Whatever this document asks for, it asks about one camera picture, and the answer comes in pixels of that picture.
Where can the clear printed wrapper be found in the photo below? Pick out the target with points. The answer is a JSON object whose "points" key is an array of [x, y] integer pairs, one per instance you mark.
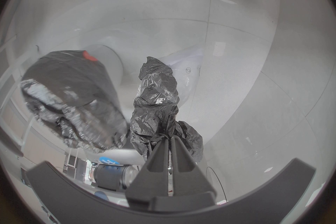
{"points": [[189, 81]]}

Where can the small red object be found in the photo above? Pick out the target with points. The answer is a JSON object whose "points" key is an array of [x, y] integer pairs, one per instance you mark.
{"points": [[89, 56]]}

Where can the black plastic bag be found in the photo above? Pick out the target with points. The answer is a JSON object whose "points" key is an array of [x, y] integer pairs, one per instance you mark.
{"points": [[73, 91]]}

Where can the white trash bin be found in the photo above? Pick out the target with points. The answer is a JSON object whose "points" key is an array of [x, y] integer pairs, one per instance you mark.
{"points": [[110, 65]]}

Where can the black plastic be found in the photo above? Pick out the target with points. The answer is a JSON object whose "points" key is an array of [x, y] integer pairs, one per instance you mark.
{"points": [[154, 112]]}

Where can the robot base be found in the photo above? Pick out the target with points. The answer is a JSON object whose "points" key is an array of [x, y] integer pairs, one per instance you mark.
{"points": [[126, 156]]}

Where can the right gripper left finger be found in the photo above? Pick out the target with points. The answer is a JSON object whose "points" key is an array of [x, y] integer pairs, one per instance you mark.
{"points": [[147, 181]]}

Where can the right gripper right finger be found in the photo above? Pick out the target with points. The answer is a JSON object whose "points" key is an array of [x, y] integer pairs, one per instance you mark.
{"points": [[195, 183]]}

